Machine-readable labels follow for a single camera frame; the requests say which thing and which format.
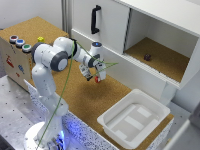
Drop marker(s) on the white plastic box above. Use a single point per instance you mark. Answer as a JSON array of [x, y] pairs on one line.
[[133, 120]]

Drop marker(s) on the white cabinet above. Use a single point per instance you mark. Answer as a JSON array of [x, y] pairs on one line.
[[156, 20]]

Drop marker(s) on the blue button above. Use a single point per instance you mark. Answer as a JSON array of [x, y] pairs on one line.
[[20, 42]]

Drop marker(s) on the red button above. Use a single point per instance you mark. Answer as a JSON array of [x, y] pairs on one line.
[[13, 38]]

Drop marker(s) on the yellow block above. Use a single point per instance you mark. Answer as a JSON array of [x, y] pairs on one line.
[[40, 39]]

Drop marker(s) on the white sliding door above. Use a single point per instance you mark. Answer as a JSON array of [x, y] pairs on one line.
[[113, 23]]

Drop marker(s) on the wooden drawer box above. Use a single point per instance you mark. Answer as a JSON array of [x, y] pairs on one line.
[[20, 71]]

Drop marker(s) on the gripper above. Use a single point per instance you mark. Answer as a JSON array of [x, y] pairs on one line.
[[101, 70]]

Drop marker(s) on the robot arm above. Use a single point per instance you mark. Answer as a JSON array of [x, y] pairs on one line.
[[46, 86]]

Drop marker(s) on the purple block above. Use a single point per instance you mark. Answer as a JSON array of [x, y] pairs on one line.
[[147, 57]]

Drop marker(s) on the green button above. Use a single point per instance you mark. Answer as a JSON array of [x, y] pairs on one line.
[[26, 47]]

